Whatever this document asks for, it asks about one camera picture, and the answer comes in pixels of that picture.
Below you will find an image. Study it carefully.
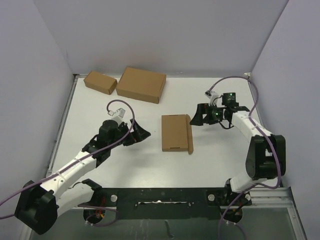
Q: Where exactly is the large closed cardboard box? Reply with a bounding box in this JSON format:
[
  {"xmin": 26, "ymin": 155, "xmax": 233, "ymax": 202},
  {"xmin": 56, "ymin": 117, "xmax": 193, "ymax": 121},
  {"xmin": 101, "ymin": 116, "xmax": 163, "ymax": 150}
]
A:
[{"xmin": 116, "ymin": 67, "xmax": 167, "ymax": 104}]

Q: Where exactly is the aluminium frame rail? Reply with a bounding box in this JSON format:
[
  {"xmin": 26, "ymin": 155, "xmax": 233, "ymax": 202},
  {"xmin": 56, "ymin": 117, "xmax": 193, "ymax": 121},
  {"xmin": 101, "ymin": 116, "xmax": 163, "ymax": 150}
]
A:
[{"xmin": 250, "ymin": 187, "xmax": 294, "ymax": 208}]

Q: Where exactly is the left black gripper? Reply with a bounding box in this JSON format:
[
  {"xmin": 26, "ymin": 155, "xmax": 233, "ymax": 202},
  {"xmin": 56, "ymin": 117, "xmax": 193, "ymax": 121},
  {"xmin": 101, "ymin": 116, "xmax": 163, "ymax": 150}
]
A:
[{"xmin": 108, "ymin": 118, "xmax": 150, "ymax": 149}]

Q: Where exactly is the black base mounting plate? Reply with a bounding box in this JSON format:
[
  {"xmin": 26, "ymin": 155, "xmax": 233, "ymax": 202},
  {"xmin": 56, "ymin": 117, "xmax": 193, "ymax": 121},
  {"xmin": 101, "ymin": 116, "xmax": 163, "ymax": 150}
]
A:
[{"xmin": 84, "ymin": 187, "xmax": 252, "ymax": 220}]

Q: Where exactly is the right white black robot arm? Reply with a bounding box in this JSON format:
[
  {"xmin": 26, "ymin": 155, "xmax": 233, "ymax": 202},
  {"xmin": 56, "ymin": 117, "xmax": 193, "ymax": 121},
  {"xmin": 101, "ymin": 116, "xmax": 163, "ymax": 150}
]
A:
[{"xmin": 190, "ymin": 90, "xmax": 286, "ymax": 205}]

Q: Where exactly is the small closed cardboard box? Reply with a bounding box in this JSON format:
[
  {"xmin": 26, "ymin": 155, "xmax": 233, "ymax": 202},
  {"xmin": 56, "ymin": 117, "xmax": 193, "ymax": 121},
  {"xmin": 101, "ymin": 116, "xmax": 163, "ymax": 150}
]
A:
[{"xmin": 84, "ymin": 71, "xmax": 118, "ymax": 95}]

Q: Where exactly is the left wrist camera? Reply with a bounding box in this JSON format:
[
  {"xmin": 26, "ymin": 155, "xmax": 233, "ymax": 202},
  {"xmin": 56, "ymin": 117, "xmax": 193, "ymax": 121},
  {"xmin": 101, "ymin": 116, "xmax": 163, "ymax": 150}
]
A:
[{"xmin": 107, "ymin": 108, "xmax": 126, "ymax": 125}]

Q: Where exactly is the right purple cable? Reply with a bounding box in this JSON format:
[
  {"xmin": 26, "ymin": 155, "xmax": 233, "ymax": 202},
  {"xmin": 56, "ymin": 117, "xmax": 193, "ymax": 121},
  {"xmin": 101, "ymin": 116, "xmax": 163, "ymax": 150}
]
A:
[{"xmin": 208, "ymin": 75, "xmax": 282, "ymax": 240}]

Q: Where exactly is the purple cable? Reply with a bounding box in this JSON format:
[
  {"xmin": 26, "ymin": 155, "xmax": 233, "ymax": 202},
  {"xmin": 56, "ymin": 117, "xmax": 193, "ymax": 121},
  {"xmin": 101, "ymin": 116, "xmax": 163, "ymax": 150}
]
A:
[
  {"xmin": 208, "ymin": 75, "xmax": 282, "ymax": 240},
  {"xmin": 0, "ymin": 99, "xmax": 136, "ymax": 227}
]

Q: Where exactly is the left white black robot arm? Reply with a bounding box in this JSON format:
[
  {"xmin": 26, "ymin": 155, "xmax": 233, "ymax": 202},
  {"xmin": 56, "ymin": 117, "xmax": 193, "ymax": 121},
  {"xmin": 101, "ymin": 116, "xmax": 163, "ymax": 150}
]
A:
[{"xmin": 14, "ymin": 117, "xmax": 151, "ymax": 235}]

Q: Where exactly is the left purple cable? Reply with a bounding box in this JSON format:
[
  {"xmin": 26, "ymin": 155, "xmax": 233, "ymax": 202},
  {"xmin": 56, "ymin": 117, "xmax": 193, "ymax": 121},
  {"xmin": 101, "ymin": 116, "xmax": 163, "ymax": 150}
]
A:
[{"xmin": 0, "ymin": 99, "xmax": 136, "ymax": 227}]

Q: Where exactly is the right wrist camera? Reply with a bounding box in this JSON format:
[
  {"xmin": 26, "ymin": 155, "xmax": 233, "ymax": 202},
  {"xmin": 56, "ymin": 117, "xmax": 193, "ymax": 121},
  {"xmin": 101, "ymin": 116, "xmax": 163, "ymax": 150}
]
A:
[{"xmin": 205, "ymin": 90, "xmax": 222, "ymax": 106}]

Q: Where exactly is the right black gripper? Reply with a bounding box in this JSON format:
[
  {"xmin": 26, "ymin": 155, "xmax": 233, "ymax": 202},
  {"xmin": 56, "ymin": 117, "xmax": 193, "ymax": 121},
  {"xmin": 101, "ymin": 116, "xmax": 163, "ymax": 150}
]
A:
[{"xmin": 189, "ymin": 103, "xmax": 226, "ymax": 127}]

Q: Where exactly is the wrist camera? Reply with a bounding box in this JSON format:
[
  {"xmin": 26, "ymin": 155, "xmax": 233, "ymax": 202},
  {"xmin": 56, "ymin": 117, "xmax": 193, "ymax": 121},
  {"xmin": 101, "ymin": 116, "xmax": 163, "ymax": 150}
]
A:
[
  {"xmin": 205, "ymin": 90, "xmax": 222, "ymax": 106},
  {"xmin": 107, "ymin": 108, "xmax": 126, "ymax": 125}
]

